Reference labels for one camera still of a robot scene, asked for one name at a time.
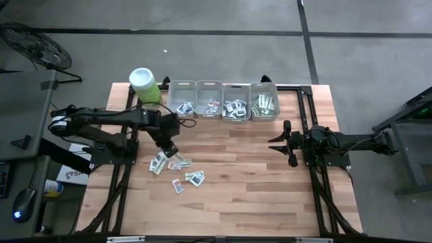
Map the grey side table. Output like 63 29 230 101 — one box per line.
0 69 57 161

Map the black bracket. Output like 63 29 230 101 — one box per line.
9 134 33 151

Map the white cardboard box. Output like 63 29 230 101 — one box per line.
55 143 92 186

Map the black computer mouse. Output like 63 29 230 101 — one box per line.
11 188 36 223

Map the blue and yellow can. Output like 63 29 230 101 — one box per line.
43 179 64 198

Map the dark keyboard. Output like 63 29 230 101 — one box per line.
0 161 11 200

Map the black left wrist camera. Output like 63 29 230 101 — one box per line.
162 114 182 136

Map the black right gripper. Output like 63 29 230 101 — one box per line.
267 119 306 169

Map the black metal cart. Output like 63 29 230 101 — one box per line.
372 86 432 196

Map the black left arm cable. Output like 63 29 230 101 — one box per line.
126 101 198 129

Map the black floor fan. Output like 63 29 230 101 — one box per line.
0 22 84 84

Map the green wipes canister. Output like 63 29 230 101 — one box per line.
129 67 163 108

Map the grey plastic bin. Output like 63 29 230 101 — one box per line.
167 80 198 120
221 83 252 122
249 82 281 123
195 80 224 121

